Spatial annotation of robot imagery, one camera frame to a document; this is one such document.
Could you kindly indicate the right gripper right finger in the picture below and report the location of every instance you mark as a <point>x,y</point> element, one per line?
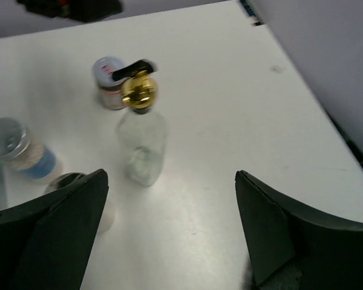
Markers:
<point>292,245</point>

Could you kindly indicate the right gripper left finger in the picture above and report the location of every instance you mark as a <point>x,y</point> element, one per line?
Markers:
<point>46,243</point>

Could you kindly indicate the blue label metal-lid jar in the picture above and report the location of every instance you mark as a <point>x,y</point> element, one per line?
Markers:
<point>25,154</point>

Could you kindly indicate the glass oil bottle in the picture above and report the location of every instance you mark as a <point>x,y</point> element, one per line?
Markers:
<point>142,132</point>

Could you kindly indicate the white lid spice jar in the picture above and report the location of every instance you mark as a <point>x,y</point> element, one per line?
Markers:
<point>108,89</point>

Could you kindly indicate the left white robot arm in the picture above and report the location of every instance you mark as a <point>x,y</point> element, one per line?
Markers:
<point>84,11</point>

